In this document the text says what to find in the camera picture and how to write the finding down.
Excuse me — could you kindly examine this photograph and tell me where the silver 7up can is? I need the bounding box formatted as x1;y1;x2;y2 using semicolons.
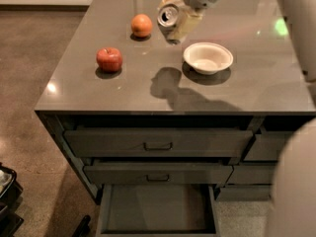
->
157;4;180;44

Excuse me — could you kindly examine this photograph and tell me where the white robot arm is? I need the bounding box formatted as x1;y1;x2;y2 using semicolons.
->
157;0;316;237

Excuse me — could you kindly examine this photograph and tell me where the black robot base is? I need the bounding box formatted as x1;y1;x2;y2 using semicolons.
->
0;166;24;237

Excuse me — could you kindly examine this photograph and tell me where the grey counter cabinet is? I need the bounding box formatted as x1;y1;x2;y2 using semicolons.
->
36;0;315;199

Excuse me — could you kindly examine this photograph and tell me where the top right grey drawer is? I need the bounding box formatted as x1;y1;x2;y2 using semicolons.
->
244;128;292;162

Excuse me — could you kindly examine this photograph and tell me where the grey drawer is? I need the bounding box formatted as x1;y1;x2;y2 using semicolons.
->
64;128;253;157
83;162;233;185
214;186;270;201
227;165;275;185
244;128;292;162

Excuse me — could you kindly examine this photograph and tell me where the top left grey drawer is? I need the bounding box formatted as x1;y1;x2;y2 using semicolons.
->
64;128;253;157

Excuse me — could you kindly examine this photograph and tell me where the middle right grey drawer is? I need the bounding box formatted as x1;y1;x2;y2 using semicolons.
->
227;165;275;185

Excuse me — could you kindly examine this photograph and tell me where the middle left grey drawer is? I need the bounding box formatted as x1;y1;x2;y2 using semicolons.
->
83;162;233;185

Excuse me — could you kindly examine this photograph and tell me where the bottom right grey drawer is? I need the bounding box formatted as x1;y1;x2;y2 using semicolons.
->
214;186;270;201

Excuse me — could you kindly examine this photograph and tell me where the bottom left open drawer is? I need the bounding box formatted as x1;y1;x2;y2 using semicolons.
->
96;185;220;237

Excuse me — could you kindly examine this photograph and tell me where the orange fruit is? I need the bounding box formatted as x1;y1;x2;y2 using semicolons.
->
130;14;153;38

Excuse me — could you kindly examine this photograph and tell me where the white paper bowl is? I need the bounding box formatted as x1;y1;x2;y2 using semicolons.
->
183;42;234;75

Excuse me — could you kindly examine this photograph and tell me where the red apple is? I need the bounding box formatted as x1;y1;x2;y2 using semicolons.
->
96;47;122;73

